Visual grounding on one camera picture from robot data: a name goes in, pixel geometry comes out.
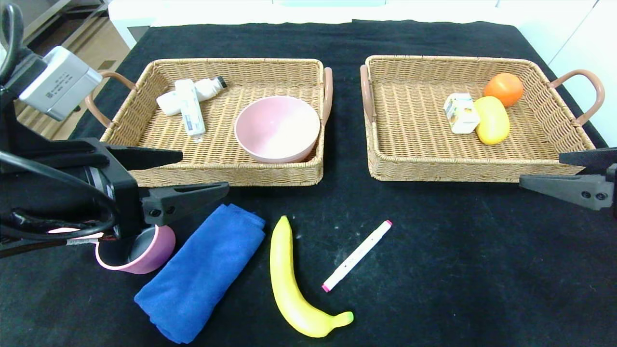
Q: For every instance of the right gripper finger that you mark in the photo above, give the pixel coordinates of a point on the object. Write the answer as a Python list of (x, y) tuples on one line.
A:
[(595, 159), (573, 190)]

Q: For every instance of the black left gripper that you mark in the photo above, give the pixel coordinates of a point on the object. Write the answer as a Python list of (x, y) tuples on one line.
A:
[(121, 189)]

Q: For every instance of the pink saucepan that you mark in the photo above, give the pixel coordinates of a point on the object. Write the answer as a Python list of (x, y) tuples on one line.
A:
[(163, 248)]

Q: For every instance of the blue towel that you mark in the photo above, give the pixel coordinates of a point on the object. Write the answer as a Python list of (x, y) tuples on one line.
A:
[(202, 274)]

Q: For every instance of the yellow mango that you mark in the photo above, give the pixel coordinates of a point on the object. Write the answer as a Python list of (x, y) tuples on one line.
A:
[(494, 123)]

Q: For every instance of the small juice carton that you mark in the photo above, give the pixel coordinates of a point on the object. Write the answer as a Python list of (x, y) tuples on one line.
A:
[(460, 115)]

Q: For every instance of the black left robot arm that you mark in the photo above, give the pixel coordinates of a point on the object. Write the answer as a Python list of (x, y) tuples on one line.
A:
[(43, 197)]

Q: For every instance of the white squeeze tube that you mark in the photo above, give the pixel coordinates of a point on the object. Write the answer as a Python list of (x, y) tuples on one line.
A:
[(189, 107)]

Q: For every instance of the white bottle with black cap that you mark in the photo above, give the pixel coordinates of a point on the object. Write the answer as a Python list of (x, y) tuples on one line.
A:
[(208, 88)]

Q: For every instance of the orange fruit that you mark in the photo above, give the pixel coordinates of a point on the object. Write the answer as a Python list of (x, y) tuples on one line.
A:
[(503, 89)]

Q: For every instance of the pink bowl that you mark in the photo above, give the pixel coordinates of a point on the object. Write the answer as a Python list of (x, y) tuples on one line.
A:
[(277, 129)]

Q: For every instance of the black tablecloth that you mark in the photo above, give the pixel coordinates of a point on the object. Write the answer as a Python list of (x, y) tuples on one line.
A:
[(434, 231)]

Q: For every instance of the yellow banana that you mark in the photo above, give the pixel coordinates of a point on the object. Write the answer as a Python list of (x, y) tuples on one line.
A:
[(284, 274)]

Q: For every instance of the white table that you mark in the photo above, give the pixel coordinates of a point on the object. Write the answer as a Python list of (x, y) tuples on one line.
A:
[(135, 14)]

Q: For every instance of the white marker with pink caps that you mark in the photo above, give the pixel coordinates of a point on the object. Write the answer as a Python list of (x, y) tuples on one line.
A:
[(356, 255)]

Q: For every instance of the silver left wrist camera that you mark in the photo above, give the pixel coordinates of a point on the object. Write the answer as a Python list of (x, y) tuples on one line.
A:
[(60, 82)]

